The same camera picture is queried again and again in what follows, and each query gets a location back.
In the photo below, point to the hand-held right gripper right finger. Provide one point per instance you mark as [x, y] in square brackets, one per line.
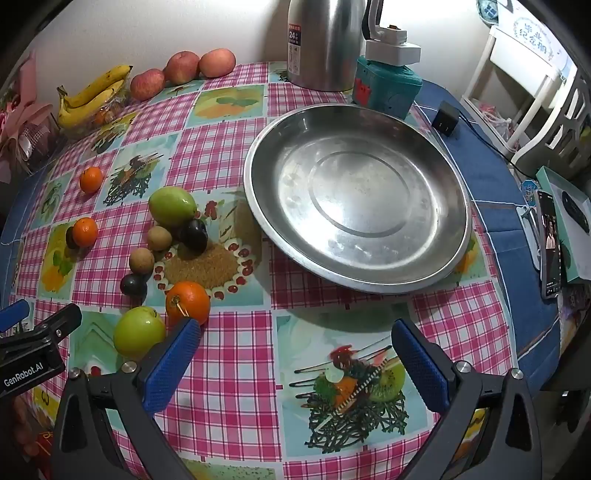
[420, 364]

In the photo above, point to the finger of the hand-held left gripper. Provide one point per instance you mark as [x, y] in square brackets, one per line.
[60, 323]
[13, 314]

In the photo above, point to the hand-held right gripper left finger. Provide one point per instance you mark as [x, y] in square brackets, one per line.
[171, 364]

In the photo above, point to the green apple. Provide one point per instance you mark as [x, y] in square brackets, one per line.
[138, 331]

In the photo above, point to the large orange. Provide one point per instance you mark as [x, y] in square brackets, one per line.
[189, 302]

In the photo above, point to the dark purple plum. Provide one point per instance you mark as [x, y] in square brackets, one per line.
[134, 286]
[195, 233]
[69, 237]

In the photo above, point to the small orange tangerine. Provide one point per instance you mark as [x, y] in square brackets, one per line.
[86, 231]
[100, 118]
[90, 179]

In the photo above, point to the brown kiwi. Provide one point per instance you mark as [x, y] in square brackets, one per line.
[141, 261]
[159, 238]

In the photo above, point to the round stainless steel basin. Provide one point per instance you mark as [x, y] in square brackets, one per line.
[355, 198]

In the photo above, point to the white phone stand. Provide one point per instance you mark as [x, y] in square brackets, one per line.
[528, 230]

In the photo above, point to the black smartphone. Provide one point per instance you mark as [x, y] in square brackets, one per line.
[549, 244]

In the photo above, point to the teal cardboard box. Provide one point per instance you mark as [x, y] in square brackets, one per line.
[575, 230]

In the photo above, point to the round blue badge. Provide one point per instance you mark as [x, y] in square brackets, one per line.
[531, 190]

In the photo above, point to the clear plastic fruit container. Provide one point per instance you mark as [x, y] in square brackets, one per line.
[113, 115]

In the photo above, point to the pink plaid fruit-print tablecloth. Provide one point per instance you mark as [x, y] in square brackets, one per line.
[231, 152]

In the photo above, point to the yellow banana bunch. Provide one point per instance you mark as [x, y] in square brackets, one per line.
[92, 94]

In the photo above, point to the black charger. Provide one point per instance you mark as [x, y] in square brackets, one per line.
[445, 119]

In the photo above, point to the red apple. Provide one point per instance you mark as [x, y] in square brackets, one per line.
[217, 62]
[147, 84]
[182, 67]

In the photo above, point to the plastic bag with red items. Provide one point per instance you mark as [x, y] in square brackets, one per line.
[491, 117]

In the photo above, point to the teal plastic box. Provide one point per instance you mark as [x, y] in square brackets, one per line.
[388, 90]

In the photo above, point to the white chair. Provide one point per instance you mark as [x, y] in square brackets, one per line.
[563, 120]

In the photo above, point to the white power adapter block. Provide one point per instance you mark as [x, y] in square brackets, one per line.
[397, 53]

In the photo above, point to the white shelf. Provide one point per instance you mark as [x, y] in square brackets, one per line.
[521, 60]

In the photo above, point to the white plug with orange button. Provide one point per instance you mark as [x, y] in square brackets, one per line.
[390, 34]

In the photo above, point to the stainless steel thermos kettle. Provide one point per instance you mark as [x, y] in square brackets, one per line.
[323, 41]

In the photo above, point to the white printed box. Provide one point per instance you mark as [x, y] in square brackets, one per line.
[535, 27]

